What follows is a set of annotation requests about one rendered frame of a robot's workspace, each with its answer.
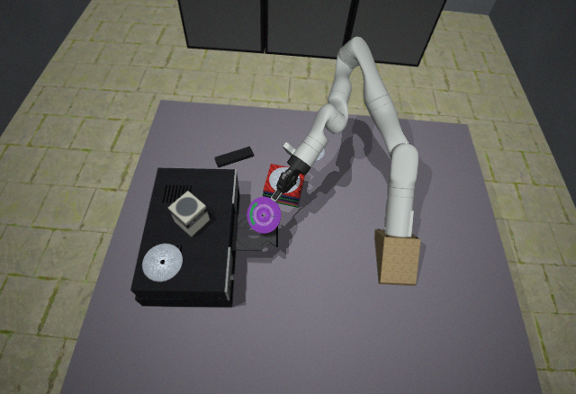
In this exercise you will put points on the black flat bar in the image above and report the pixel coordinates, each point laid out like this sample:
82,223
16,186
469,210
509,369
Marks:
233,157

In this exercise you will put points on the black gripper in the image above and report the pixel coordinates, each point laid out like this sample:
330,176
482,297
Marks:
287,179

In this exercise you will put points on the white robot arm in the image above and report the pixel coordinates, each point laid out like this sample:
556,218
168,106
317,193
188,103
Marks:
405,157

